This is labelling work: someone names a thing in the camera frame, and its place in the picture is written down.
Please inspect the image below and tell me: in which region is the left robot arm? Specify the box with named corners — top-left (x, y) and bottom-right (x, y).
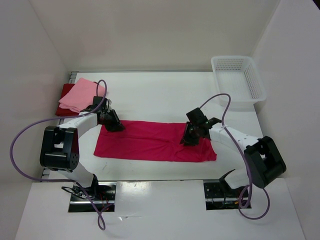
top-left (40, 109), bottom-right (125, 200)

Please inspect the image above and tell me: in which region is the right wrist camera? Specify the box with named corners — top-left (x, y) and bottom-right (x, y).
top-left (186, 107), bottom-right (208, 126)

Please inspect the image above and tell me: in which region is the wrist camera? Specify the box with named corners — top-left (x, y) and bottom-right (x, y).
top-left (186, 107), bottom-right (208, 126)
top-left (91, 96), bottom-right (112, 112)

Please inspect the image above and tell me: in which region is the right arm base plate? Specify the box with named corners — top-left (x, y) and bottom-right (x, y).
top-left (203, 181), bottom-right (244, 202)

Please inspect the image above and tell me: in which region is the hot pink t-shirt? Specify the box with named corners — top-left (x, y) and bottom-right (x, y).
top-left (93, 120), bottom-right (217, 163)

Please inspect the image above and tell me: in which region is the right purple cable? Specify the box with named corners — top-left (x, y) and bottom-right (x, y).
top-left (199, 93), bottom-right (271, 220)

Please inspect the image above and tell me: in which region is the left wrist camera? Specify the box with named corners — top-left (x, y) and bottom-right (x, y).
top-left (91, 96), bottom-right (112, 112)

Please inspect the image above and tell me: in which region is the red t-shirt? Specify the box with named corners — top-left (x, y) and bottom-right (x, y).
top-left (55, 78), bottom-right (97, 117)

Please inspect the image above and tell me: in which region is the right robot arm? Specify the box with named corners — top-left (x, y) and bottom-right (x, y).
top-left (180, 117), bottom-right (287, 197)

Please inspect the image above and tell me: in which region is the white plastic basket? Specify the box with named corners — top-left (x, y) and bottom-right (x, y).
top-left (211, 55), bottom-right (267, 109)

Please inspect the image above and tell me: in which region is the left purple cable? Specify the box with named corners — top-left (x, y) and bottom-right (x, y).
top-left (9, 79), bottom-right (113, 231)

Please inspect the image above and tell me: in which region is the light pink t-shirt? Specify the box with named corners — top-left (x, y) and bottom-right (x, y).
top-left (59, 78), bottom-right (105, 113)

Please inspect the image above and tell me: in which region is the purple cable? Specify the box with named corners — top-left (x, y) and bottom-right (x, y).
top-left (199, 93), bottom-right (271, 220)
top-left (9, 79), bottom-right (113, 231)

